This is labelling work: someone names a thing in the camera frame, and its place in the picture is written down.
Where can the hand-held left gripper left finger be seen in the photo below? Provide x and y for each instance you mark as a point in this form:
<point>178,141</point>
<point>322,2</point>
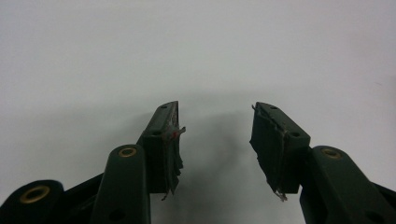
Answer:
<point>124,186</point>

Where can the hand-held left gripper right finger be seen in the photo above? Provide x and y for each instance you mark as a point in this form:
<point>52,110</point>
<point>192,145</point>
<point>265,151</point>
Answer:
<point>280,149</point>

